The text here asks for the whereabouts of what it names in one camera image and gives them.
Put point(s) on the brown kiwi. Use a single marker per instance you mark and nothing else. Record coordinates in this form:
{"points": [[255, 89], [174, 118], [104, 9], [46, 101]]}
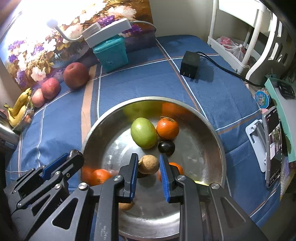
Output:
{"points": [[126, 205], [148, 164]]}

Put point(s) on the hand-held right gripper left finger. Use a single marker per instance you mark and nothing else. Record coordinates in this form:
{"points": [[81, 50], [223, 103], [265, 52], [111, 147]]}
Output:
{"points": [[134, 180]]}

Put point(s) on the white phone stand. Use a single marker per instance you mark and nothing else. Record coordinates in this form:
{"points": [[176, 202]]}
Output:
{"points": [[255, 139]]}

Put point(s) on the teal and white carton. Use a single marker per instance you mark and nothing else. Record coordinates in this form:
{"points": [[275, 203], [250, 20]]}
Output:
{"points": [[289, 120]]}

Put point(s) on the colourful round tin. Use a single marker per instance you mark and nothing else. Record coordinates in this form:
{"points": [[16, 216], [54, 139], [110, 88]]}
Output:
{"points": [[262, 98]]}

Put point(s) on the clear plastic bag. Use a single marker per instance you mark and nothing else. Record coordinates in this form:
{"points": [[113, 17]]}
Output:
{"points": [[231, 48]]}

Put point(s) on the yellow banana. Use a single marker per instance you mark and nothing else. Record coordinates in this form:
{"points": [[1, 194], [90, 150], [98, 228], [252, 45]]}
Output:
{"points": [[16, 117], [22, 99]]}

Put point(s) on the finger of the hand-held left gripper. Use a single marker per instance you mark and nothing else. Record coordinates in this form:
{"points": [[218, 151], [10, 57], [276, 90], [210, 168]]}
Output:
{"points": [[55, 165], [74, 166]]}

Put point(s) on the oval green jujube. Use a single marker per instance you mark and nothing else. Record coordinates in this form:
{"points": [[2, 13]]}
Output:
{"points": [[143, 132]]}

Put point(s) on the dark red apple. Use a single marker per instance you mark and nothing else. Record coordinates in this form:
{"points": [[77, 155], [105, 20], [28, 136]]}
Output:
{"points": [[76, 75]]}

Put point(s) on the floral painting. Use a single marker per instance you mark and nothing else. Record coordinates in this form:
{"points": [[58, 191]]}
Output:
{"points": [[34, 58]]}

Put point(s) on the purple patterned packet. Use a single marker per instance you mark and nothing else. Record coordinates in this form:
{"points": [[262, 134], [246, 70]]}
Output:
{"points": [[288, 173]]}

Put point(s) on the white plastic shelf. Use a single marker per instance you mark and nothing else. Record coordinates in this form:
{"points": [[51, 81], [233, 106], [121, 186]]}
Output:
{"points": [[238, 11]]}

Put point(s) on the pink apple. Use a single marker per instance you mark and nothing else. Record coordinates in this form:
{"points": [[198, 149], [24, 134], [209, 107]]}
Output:
{"points": [[38, 98]]}

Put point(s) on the white gooseneck desk lamp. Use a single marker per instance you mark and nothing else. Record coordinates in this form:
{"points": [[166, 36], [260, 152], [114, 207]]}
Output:
{"points": [[104, 32]]}

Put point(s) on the orange tangerine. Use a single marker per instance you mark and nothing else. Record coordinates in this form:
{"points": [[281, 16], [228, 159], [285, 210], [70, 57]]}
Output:
{"points": [[100, 176], [178, 168], [167, 128]]}

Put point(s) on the round green jujube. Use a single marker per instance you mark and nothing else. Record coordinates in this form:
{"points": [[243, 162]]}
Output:
{"points": [[202, 183]]}

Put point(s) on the smartphone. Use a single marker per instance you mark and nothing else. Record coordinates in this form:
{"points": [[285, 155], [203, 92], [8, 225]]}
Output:
{"points": [[274, 148]]}

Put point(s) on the clear plastic tray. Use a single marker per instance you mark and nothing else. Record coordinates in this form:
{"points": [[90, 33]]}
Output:
{"points": [[26, 121]]}

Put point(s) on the clear glass container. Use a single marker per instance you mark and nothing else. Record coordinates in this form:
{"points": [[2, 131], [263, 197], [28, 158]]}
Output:
{"points": [[141, 41]]}

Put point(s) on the round stainless steel plate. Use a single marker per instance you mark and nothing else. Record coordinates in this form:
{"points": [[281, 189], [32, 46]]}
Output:
{"points": [[198, 148]]}

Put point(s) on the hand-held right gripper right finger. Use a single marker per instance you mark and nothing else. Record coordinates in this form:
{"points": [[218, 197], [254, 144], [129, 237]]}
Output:
{"points": [[164, 178]]}

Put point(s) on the teal plastic box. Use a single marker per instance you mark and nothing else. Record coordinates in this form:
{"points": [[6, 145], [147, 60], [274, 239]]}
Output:
{"points": [[111, 55]]}

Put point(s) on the stainless steel kettle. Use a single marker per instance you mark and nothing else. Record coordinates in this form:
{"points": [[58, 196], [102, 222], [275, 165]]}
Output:
{"points": [[8, 136]]}

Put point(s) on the black power adapter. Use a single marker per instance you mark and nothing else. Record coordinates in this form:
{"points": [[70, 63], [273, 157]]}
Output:
{"points": [[189, 63]]}

